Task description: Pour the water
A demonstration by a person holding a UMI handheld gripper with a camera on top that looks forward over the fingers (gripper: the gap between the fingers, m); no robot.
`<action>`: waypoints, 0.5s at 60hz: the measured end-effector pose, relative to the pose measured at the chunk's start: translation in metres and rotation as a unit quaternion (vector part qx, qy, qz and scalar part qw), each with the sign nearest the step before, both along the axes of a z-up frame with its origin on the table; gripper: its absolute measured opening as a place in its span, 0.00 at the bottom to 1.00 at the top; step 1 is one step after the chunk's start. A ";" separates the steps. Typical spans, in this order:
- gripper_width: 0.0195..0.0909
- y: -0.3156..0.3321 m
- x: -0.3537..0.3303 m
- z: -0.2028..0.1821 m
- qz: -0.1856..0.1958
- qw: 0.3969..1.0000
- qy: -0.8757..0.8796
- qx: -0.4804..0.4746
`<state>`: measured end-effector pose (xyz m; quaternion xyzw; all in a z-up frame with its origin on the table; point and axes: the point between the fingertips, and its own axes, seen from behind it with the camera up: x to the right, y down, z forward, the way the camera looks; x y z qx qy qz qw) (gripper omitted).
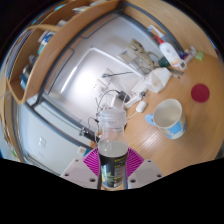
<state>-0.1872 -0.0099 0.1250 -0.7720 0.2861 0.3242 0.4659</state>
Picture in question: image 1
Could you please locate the white tissue pack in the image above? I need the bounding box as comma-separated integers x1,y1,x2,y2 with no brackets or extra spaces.
144,66,173,94

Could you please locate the green packet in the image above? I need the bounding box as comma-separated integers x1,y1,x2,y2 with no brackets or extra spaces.
194,50,205,62

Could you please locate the white pump bottle red pump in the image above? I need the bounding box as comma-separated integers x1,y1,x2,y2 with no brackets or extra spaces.
152,34,188,71

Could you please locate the wooden shelf unit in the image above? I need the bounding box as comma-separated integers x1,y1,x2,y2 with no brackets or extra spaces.
6,0,121,105

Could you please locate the dark blue pack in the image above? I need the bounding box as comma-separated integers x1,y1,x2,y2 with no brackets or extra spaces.
178,49,188,60

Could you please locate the clear drink bottle dark label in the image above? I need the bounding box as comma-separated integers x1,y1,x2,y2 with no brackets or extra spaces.
96,107,130,191

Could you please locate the flat round red coaster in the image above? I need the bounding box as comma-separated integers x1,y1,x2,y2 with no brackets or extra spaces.
190,83,211,103

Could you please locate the black power cable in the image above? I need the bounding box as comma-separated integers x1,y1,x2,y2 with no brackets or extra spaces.
101,70,135,80

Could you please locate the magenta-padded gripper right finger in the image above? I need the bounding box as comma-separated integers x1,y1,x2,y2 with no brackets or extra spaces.
126,148,164,190

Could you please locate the small white display device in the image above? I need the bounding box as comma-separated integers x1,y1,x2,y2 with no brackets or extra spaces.
178,59,188,71

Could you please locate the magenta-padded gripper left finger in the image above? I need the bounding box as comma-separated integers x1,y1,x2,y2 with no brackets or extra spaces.
60,148,100,190

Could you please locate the white mug blue print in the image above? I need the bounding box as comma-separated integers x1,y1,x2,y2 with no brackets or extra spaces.
144,98,188,140

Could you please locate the white desk lamp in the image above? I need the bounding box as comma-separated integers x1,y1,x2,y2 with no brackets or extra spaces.
59,46,149,96

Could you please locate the black upright device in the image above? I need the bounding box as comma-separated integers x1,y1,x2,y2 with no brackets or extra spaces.
79,126,98,141

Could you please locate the dark green round container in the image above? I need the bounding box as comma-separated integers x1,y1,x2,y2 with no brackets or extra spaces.
158,56,171,68

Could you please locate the white power strip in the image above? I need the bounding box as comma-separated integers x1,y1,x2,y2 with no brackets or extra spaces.
124,93,145,108

